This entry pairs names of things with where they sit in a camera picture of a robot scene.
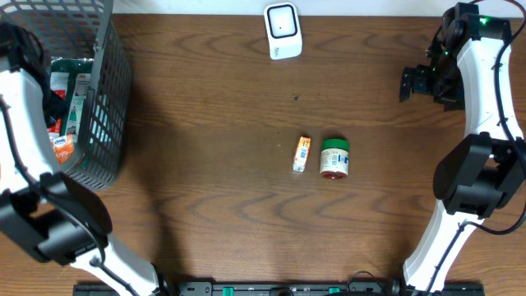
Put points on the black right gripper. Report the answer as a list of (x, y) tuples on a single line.
[(454, 101)]

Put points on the green lidded white canister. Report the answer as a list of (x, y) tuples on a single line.
[(334, 158)]

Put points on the orange snack packet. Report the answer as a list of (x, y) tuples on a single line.
[(301, 154)]

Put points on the white green package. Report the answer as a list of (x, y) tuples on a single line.
[(70, 79)]

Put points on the orange tissue packet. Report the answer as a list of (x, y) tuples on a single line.
[(63, 147)]

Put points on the red stick packet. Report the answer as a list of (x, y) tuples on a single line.
[(55, 130)]

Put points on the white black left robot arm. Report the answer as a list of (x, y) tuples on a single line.
[(45, 212)]

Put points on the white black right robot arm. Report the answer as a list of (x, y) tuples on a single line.
[(469, 71)]

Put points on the white black barcode scanner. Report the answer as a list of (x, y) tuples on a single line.
[(283, 30)]

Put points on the grey plastic mesh basket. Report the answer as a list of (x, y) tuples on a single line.
[(84, 29)]

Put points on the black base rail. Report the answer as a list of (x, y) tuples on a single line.
[(230, 289)]

